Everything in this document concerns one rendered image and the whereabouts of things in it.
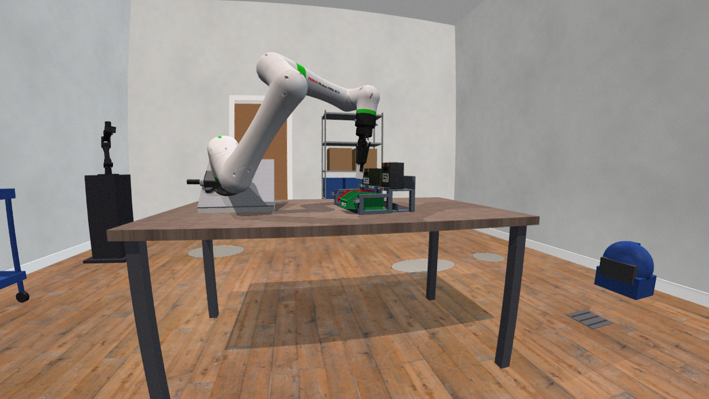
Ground green bin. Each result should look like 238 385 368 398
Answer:
340 191 384 210

